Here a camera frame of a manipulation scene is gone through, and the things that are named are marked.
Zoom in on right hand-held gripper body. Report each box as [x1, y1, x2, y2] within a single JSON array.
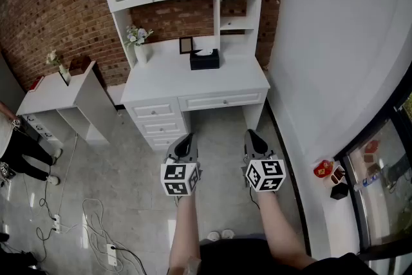
[[241, 148, 287, 193]]

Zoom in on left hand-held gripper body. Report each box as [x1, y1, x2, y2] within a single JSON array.
[[160, 145, 203, 197]]

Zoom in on black tissue box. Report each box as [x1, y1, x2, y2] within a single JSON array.
[[189, 48, 221, 71]]

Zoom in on person's right forearm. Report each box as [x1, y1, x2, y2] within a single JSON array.
[[256, 191, 319, 270]]

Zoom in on person's left forearm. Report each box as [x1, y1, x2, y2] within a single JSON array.
[[167, 193, 203, 275]]

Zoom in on small black box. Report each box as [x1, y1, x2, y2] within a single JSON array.
[[330, 182, 350, 202]]

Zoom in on brown box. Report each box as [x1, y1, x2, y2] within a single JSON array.
[[68, 55, 93, 77]]

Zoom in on red pouch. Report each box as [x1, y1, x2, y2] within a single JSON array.
[[313, 158, 335, 179]]

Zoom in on white desk with drawers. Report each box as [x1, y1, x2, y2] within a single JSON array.
[[120, 35, 272, 152]]

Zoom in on person's white shoes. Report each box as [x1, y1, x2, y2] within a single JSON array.
[[206, 228, 235, 243]]

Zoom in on white desk organiser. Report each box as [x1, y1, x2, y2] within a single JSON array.
[[323, 165, 348, 188]]

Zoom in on person's black clothing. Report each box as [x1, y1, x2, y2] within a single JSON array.
[[198, 232, 374, 275]]

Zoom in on white vase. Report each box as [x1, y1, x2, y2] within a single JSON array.
[[133, 43, 149, 66]]

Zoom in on plastic water bottle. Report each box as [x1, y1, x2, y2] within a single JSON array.
[[353, 173, 383, 193]]

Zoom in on pale flower bouquet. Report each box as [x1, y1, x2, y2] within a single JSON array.
[[123, 24, 155, 48]]

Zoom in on white side cabinet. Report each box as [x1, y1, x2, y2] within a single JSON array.
[[15, 60, 119, 146]]

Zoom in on small vase with flowers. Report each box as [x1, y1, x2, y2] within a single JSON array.
[[46, 49, 72, 85]]

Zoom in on red book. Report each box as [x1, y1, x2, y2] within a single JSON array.
[[28, 74, 45, 93]]

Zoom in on black window frame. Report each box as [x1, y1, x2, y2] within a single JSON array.
[[333, 73, 412, 268]]

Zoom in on dark picture frame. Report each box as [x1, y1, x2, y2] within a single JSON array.
[[178, 36, 194, 55]]

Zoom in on white cable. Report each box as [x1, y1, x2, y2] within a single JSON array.
[[59, 133, 125, 274]]

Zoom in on black cable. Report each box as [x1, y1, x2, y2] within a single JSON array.
[[34, 167, 59, 265]]

